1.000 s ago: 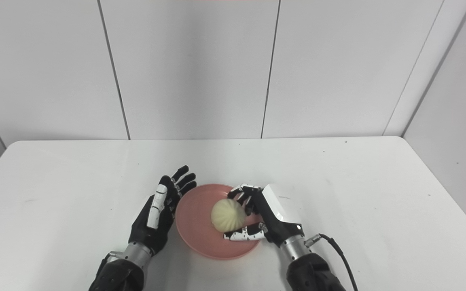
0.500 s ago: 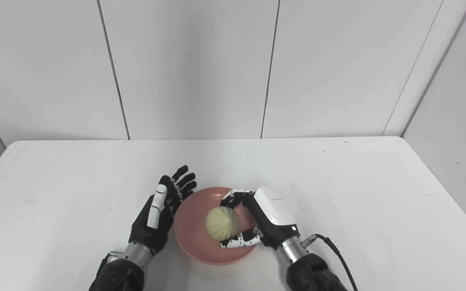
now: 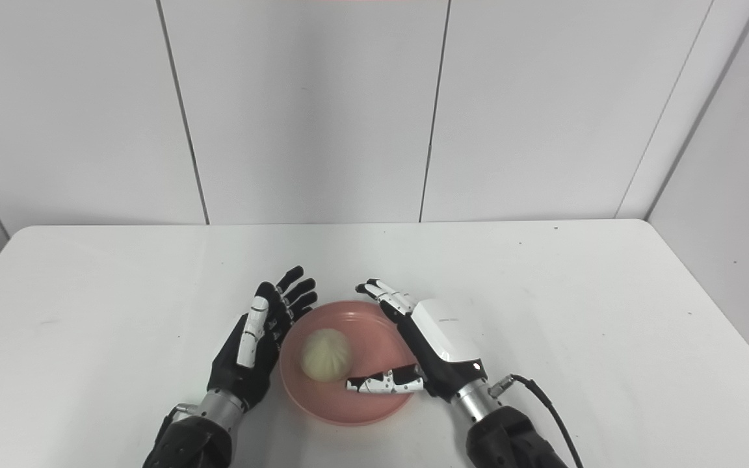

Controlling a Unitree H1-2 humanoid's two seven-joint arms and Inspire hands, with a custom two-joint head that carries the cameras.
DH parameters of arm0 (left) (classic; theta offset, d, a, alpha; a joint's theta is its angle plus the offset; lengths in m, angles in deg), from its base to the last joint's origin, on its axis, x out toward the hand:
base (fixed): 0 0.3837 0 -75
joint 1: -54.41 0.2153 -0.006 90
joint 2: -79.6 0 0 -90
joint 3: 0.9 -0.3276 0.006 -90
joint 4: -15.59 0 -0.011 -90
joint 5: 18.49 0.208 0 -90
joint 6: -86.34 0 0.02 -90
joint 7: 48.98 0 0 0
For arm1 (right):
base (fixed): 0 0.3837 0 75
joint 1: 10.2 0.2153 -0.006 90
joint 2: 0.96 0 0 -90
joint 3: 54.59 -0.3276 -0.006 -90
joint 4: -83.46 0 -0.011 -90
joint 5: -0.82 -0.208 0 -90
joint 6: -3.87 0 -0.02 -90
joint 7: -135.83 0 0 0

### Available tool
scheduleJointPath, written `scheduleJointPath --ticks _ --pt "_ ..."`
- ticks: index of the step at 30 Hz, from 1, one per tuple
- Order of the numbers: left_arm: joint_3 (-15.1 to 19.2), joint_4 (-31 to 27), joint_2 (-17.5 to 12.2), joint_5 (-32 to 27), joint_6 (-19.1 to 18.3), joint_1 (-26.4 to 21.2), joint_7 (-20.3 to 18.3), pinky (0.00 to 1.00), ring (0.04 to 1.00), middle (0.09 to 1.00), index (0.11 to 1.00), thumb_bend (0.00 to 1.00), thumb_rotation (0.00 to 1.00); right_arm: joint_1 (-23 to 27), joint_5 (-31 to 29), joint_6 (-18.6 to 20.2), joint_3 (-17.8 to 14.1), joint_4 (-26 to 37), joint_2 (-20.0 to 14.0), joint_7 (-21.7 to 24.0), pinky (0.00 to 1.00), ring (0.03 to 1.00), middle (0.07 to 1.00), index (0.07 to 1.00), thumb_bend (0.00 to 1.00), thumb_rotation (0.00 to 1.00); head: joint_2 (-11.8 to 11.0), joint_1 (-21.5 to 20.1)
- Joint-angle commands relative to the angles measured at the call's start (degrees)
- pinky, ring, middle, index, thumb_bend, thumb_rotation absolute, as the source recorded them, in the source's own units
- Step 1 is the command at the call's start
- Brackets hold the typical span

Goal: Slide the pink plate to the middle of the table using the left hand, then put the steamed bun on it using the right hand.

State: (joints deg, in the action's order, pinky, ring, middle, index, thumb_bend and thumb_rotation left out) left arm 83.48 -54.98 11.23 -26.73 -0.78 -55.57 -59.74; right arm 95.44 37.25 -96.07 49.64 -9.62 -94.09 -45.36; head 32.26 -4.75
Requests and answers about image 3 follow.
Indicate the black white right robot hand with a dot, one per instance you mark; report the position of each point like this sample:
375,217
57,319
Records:
446,338

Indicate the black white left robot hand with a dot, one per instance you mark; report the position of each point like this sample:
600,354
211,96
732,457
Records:
235,374

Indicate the pink round plate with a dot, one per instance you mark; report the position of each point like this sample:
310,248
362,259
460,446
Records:
374,344

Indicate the cream steamed bun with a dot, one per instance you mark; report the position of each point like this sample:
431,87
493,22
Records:
326,354

